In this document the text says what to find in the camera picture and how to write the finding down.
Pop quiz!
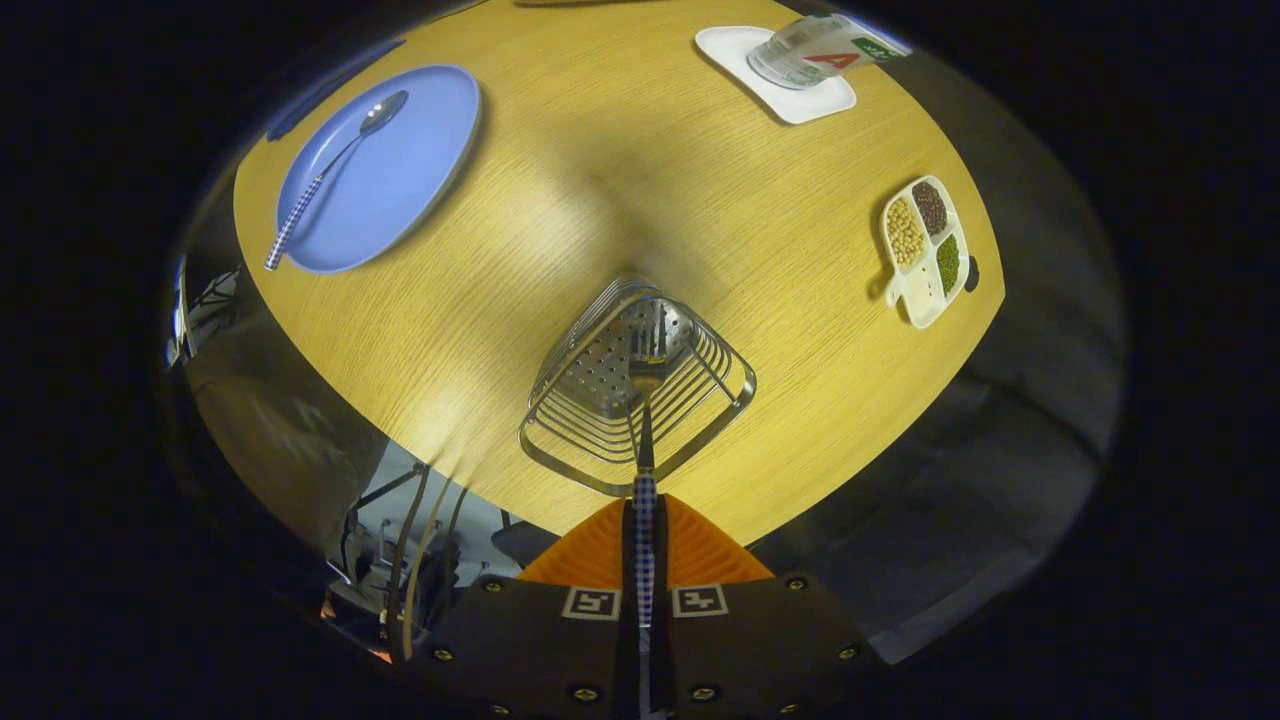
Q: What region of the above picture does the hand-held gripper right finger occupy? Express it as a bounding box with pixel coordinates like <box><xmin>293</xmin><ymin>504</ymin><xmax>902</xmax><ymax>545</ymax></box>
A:
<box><xmin>653</xmin><ymin>495</ymin><xmax>887</xmax><ymax>720</ymax></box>

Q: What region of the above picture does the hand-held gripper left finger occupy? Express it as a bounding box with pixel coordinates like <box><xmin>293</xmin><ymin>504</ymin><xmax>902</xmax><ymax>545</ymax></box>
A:
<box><xmin>400</xmin><ymin>497</ymin><xmax>641</xmax><ymax>720</ymax></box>

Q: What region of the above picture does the checkered-handle metal fork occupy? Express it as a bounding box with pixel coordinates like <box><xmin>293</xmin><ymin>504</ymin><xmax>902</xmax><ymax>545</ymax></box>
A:
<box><xmin>627</xmin><ymin>300</ymin><xmax>673</xmax><ymax>716</ymax></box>

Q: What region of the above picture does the checkered-handle metal spoon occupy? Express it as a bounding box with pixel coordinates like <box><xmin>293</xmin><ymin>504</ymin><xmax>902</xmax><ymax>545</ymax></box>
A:
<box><xmin>264</xmin><ymin>90</ymin><xmax>410</xmax><ymax>272</ymax></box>

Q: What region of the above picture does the white divided bean tray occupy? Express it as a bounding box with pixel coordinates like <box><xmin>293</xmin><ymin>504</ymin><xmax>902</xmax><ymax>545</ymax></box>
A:
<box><xmin>879</xmin><ymin>175</ymin><xmax>971</xmax><ymax>330</ymax></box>

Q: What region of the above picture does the blue round plate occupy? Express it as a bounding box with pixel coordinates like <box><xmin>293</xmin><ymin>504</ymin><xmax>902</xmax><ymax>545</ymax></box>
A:
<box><xmin>275</xmin><ymin>64</ymin><xmax>483</xmax><ymax>275</ymax></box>

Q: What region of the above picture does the white square coaster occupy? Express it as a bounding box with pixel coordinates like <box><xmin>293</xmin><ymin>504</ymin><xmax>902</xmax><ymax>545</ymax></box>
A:
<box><xmin>695</xmin><ymin>25</ymin><xmax>858</xmax><ymax>126</ymax></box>

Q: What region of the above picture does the white green-capped bottle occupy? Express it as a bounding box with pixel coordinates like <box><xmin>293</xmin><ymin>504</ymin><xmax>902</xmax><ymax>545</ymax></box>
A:
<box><xmin>747</xmin><ymin>13</ymin><xmax>913</xmax><ymax>91</ymax></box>

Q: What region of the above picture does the blue folded cloth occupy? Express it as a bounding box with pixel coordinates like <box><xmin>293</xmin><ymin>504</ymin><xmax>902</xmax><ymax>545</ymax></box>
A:
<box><xmin>265</xmin><ymin>38</ymin><xmax>406</xmax><ymax>141</ymax></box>

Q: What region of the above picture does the metal wire rack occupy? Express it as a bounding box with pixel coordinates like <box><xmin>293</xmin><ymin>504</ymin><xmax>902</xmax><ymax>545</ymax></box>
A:
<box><xmin>518</xmin><ymin>277</ymin><xmax>758</xmax><ymax>498</ymax></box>

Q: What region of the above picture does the grey cable bundle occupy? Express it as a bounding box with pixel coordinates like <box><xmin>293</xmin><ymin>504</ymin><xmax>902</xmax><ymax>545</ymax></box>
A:
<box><xmin>385</xmin><ymin>465</ymin><xmax>471</xmax><ymax>661</ymax></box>

